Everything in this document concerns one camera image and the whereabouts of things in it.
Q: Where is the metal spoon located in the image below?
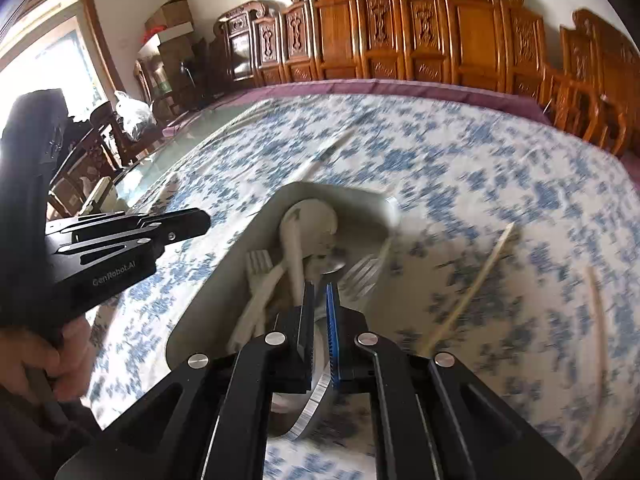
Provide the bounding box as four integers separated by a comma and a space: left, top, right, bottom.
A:
317, 254, 349, 277

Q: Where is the small cardboard box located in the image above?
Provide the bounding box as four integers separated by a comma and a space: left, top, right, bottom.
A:
145, 0, 193, 36

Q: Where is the white plastic fork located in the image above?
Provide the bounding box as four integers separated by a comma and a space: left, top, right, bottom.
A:
227, 249, 286, 356

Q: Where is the large cardboard box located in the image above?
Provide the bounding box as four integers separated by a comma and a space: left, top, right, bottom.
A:
157, 35, 207, 107

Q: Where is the person's left hand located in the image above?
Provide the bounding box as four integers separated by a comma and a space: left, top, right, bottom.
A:
0, 317, 94, 403

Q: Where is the long purple seat cushion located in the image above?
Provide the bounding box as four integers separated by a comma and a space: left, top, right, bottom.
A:
240, 78, 556, 126

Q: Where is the person's left forearm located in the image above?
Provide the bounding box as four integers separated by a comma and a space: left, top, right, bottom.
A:
0, 377, 103, 480

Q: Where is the metal fork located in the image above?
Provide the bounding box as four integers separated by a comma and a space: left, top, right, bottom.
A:
294, 256, 383, 438

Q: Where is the bamboo chopstick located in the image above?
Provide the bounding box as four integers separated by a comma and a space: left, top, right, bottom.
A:
586, 266, 610, 387
422, 222, 517, 356

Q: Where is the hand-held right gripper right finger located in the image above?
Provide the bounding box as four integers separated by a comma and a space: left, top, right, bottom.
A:
325, 282, 583, 480

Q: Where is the glass top table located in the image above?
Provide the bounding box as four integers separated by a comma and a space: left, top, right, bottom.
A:
115, 102, 261, 211

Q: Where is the carved wooden sofa bench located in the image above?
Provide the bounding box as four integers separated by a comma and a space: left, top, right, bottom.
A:
215, 0, 628, 156

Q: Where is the white ladle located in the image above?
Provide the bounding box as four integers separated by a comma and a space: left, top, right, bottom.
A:
277, 199, 341, 311

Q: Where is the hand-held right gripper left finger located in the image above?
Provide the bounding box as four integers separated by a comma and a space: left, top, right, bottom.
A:
55, 280, 317, 480

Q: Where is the white rectangular tray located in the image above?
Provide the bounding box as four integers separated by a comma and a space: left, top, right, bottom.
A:
165, 181, 401, 441

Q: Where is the blue floral tablecloth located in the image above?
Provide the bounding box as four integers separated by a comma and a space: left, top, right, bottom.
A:
85, 92, 640, 480

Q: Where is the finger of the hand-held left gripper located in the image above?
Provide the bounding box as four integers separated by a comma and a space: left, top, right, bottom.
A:
54, 236, 167, 264
47, 208, 211, 244

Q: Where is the white chopstick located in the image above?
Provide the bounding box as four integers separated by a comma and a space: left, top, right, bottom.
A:
302, 130, 362, 173

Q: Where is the wooden dining chair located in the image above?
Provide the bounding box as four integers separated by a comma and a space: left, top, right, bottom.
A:
47, 100, 166, 221

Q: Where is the wooden door frame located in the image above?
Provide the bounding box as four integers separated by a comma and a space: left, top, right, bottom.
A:
0, 0, 126, 126

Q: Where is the clear plastic bag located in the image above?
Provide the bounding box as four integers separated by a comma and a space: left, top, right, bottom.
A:
114, 91, 157, 141

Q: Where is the carved wooden armchair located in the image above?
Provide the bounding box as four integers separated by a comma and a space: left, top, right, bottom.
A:
560, 7, 640, 157

